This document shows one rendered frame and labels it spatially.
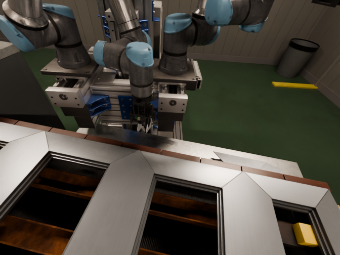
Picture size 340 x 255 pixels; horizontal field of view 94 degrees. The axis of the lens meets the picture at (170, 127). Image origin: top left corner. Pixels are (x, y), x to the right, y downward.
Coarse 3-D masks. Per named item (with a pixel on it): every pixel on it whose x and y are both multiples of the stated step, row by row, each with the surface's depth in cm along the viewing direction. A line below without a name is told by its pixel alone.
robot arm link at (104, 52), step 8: (120, 40) 50; (128, 40) 51; (96, 48) 48; (104, 48) 47; (112, 48) 46; (120, 48) 46; (96, 56) 48; (104, 56) 47; (112, 56) 46; (120, 56) 45; (104, 64) 49; (112, 64) 47
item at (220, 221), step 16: (0, 144) 68; (48, 160) 64; (64, 160) 65; (80, 160) 64; (32, 176) 59; (160, 176) 62; (16, 192) 54; (208, 192) 61; (0, 208) 50; (144, 208) 53; (288, 208) 59; (304, 208) 58; (144, 224) 52; (320, 224) 54; (224, 240) 49; (320, 240) 52
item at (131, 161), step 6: (126, 156) 66; (132, 156) 66; (138, 156) 66; (114, 162) 63; (120, 162) 64; (126, 162) 64; (132, 162) 64; (138, 162) 64; (144, 162) 64; (138, 168) 62; (144, 168) 63; (150, 168) 63
